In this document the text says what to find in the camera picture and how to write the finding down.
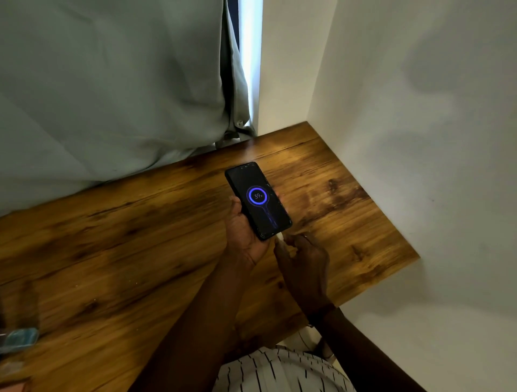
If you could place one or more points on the person's right hand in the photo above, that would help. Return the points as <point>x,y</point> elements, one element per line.
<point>305,270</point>

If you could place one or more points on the person's left hand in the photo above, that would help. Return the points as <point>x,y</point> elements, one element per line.
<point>246,242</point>

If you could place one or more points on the black smartphone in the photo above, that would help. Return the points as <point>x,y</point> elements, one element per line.
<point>258,198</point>

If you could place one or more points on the clear spray bottle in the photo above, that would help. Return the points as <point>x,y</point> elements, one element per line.
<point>20,340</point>

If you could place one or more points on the person's left forearm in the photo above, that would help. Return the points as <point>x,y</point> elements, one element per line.
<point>194,339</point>

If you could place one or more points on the person's right forearm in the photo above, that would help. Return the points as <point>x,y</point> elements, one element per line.
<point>371,359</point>

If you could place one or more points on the red wrist band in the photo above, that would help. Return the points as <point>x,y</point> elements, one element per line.
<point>323,314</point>

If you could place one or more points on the white striped shirt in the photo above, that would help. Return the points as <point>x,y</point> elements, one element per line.
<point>282,373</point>

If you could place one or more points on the grey-green curtain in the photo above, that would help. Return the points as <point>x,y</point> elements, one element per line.
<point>101,80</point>

